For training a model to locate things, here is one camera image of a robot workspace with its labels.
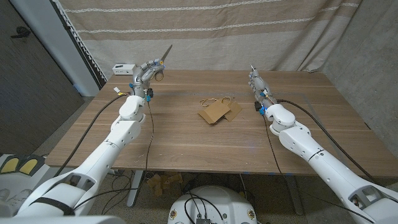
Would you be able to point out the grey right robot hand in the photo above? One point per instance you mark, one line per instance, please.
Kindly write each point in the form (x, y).
(259, 85)

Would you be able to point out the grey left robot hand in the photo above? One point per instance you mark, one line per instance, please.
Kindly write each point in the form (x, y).
(138, 77)

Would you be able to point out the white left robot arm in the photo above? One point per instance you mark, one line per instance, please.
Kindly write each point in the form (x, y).
(102, 158)

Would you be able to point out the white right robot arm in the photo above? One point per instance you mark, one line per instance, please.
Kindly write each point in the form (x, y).
(323, 161)

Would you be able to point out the white power strip box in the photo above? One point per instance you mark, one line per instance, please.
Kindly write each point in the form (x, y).
(122, 69)

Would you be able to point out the grey tape outline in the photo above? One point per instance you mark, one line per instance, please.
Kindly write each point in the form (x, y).
(192, 92)

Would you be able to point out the black triangle-patterned trim strip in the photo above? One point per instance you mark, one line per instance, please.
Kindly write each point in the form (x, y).
(85, 54)

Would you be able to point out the beige striped curtain backdrop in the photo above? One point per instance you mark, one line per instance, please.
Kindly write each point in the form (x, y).
(217, 37)

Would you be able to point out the brown cardboard scraps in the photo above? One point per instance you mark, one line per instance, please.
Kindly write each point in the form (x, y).
(164, 182)

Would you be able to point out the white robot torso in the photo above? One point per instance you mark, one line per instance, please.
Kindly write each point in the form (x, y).
(214, 202)

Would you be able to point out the white sneaker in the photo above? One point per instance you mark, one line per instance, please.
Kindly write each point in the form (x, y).
(18, 199)
(3, 194)

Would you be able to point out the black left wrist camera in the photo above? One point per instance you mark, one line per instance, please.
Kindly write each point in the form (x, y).
(150, 93)

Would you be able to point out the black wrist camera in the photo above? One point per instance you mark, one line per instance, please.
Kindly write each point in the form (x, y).
(258, 107)
(150, 93)

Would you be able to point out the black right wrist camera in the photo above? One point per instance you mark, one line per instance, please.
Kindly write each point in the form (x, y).
(258, 107)

